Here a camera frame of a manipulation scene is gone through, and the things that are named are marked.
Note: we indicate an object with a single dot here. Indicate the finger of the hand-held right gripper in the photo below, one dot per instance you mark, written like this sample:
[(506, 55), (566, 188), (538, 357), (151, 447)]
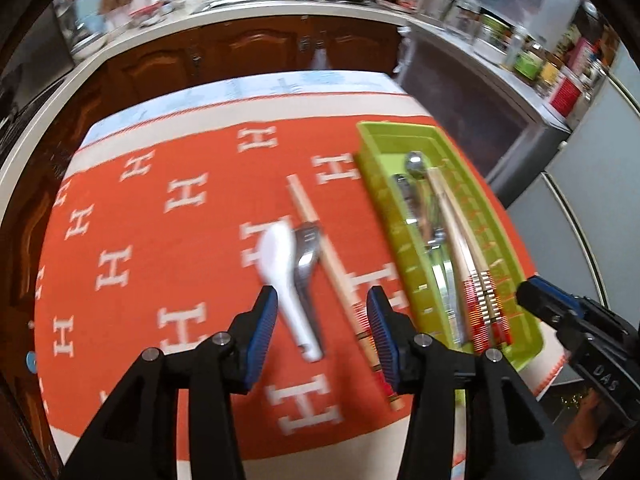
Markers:
[(545, 300)]

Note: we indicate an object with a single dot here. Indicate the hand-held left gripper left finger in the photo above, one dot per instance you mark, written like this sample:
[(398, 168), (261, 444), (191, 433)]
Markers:
[(264, 332)]

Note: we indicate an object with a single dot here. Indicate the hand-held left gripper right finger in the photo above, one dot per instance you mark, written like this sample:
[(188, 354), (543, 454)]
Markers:
[(384, 335)]

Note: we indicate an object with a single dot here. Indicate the white ceramic spoon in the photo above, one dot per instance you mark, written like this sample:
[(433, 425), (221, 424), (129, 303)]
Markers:
[(285, 270)]

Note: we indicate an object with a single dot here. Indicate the metal chopstick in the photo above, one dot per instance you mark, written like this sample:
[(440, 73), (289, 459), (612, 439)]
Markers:
[(457, 300), (442, 290)]

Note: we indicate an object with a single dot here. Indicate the green plastic tray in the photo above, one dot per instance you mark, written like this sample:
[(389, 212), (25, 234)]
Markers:
[(395, 260)]

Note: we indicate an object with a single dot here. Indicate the cream chopstick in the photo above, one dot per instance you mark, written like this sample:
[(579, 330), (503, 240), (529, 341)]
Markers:
[(330, 260), (475, 255)]

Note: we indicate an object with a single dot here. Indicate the metal soup spoon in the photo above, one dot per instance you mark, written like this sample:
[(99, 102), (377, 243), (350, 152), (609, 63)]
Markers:
[(305, 260)]

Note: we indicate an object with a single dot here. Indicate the white chopstick red striped end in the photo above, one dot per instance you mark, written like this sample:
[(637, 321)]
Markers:
[(457, 250)]

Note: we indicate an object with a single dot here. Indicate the person's right hand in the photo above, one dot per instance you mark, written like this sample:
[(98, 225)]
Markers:
[(585, 425)]

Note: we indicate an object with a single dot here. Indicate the orange printed cloth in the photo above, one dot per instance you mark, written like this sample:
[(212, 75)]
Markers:
[(200, 260)]

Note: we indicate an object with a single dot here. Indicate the grey cabinet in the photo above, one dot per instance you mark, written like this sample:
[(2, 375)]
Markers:
[(590, 200)]

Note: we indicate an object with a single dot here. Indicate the grey microwave oven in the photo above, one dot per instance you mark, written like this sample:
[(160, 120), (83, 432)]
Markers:
[(480, 110)]

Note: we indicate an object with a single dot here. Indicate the red box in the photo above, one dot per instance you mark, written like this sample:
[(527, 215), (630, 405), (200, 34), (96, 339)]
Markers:
[(566, 92)]

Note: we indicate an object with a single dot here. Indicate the yellow jar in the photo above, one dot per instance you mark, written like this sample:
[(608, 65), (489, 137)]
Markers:
[(549, 74)]

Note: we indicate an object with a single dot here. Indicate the clear bottle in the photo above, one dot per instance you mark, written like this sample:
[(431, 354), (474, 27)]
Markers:
[(516, 50)]

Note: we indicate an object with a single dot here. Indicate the green lidded jar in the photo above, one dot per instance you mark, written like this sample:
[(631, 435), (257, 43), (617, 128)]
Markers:
[(492, 35)]

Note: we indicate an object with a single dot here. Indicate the hanging plastic bag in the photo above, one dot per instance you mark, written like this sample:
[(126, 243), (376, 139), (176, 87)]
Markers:
[(321, 57)]

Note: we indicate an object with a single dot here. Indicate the glass pitcher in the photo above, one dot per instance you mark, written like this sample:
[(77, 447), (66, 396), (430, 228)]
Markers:
[(462, 12)]

